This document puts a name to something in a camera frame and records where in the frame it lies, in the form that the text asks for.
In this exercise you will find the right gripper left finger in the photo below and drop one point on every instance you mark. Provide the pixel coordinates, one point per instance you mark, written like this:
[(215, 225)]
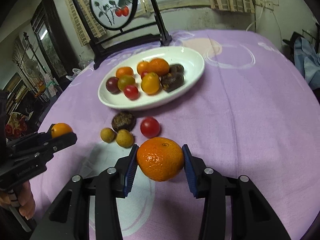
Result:
[(68, 215)]

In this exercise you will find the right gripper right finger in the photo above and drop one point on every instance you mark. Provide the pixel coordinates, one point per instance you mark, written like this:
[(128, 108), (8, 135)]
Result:
[(252, 217)]

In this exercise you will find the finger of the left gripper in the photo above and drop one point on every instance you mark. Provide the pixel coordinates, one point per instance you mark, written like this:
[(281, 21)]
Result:
[(53, 145), (33, 138)]

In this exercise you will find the small yellow kumquat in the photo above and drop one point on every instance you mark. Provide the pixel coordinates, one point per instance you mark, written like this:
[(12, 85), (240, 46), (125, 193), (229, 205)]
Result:
[(60, 129)]

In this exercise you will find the dark purple tomato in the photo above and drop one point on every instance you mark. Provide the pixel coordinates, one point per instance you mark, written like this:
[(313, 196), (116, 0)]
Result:
[(112, 85)]

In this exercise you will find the small red cherry tomato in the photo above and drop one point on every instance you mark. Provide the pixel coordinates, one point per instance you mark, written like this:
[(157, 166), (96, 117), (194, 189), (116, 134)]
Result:
[(131, 92)]

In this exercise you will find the green yellow tomato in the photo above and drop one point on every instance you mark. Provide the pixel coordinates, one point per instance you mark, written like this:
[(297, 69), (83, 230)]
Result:
[(124, 81)]

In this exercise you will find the small orange tangerine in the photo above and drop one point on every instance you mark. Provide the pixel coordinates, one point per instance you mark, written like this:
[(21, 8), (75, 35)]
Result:
[(124, 71)]

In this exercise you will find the large orange mandarin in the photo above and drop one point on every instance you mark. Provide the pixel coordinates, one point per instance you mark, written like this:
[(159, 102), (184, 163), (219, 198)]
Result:
[(160, 159)]

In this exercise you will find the yellow orange kumquat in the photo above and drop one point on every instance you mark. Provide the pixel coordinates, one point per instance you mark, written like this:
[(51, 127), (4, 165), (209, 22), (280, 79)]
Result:
[(150, 83)]

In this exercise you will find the textured orange mandarin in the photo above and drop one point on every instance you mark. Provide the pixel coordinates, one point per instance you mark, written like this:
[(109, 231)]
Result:
[(158, 66)]

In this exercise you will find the wrinkled dark date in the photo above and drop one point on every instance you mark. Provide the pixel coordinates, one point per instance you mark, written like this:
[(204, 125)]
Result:
[(172, 81)]

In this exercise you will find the dark brown round fruit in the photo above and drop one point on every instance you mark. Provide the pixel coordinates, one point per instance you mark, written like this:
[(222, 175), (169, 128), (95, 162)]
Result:
[(176, 68)]

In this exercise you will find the left hand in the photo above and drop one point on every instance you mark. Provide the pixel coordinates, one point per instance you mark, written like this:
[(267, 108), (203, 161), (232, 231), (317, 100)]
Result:
[(25, 199)]

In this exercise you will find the pale yellow longan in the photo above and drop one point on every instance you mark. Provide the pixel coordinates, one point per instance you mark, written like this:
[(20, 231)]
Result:
[(125, 139)]

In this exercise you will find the brown passion fruit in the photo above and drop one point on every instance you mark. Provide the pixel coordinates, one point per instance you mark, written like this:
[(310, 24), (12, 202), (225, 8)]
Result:
[(123, 120)]

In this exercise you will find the white plastic bag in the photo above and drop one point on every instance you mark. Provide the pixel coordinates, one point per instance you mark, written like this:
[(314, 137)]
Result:
[(76, 72)]

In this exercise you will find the dark wooden cabinet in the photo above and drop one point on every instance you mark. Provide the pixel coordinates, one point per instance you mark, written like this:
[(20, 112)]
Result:
[(53, 41)]

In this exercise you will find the purple tablecloth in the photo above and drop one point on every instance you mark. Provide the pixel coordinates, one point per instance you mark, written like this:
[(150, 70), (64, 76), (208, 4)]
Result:
[(251, 113)]

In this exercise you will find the black framed decorative screen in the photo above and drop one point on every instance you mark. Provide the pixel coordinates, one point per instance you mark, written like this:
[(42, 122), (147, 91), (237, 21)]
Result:
[(115, 15)]

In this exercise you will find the left beige curtain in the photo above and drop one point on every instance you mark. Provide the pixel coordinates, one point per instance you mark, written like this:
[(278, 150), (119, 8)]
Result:
[(97, 30)]

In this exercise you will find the white oval plate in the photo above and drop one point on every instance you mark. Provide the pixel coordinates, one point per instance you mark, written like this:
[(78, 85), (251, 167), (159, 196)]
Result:
[(191, 60)]

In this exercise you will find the blue clothes pile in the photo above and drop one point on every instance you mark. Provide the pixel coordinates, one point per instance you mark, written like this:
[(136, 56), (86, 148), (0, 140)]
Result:
[(307, 62)]

